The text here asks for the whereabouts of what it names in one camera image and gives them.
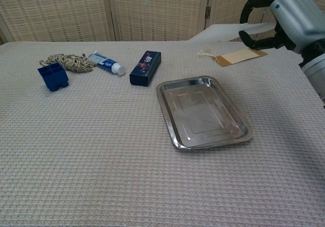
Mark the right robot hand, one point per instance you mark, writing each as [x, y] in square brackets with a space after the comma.
[292, 16]

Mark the white paper sheet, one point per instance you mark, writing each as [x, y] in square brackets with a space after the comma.
[228, 32]

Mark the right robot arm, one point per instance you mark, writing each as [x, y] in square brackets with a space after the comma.
[314, 69]

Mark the silver metal tray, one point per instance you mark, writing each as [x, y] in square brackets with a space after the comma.
[203, 112]

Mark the kraft paper tag with tassel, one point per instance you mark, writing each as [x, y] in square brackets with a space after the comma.
[236, 57]

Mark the brass screen hinge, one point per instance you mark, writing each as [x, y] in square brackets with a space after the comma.
[208, 12]

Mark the dark blue printed carton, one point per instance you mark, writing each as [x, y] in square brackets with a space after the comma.
[145, 68]

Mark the woven bamboo folding screen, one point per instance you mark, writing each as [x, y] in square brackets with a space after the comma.
[127, 11]

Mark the blue and white toothpaste tube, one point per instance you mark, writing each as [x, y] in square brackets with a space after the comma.
[106, 63]

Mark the beige waffle weave tablecloth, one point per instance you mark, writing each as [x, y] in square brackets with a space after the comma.
[101, 148]

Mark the blue plastic compartment holder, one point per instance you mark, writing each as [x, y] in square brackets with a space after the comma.
[53, 77]

